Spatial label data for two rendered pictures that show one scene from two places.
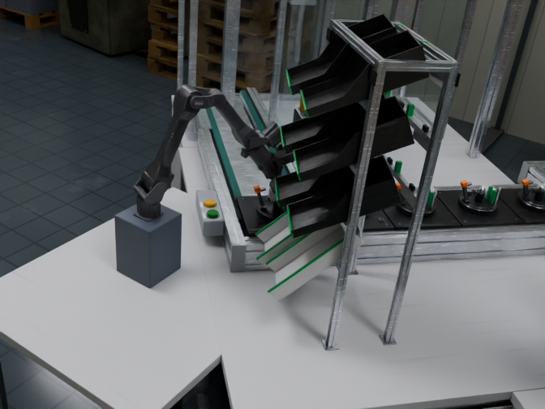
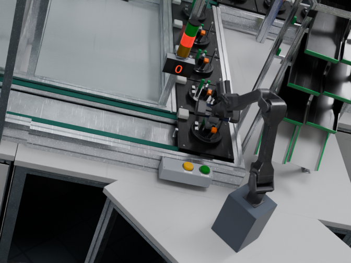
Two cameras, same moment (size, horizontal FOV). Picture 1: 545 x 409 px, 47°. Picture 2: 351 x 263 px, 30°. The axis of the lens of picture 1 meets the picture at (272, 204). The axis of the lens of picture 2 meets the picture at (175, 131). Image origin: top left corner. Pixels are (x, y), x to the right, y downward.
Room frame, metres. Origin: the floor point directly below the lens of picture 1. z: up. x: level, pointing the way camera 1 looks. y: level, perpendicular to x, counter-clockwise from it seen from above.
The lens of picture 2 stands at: (1.94, 2.20, 2.66)
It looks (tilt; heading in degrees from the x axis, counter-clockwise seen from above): 38 degrees down; 270
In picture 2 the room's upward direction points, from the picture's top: 22 degrees clockwise
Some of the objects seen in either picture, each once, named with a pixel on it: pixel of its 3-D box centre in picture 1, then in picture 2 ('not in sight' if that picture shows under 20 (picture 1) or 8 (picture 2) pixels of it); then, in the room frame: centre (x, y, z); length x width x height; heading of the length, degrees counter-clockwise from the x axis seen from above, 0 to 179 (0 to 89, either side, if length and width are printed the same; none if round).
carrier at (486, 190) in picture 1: (480, 195); (198, 32); (2.00, -0.74, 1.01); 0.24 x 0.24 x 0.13; 15
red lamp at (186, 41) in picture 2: not in sight; (188, 38); (2.02, -0.08, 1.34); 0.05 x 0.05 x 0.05
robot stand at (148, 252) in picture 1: (148, 242); (243, 216); (1.57, 0.36, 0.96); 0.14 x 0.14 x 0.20; 59
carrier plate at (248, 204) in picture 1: (276, 215); (205, 135); (1.81, -0.02, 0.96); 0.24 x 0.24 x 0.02; 15
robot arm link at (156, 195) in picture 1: (148, 187); (261, 182); (1.57, 0.36, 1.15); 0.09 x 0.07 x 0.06; 36
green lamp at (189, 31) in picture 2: not in sight; (191, 28); (2.02, -0.08, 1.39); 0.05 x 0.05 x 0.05
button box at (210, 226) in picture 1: (209, 212); (185, 172); (1.83, 0.21, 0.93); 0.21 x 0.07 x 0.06; 15
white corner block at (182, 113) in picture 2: not in sight; (182, 115); (1.93, -0.09, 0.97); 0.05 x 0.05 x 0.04; 15
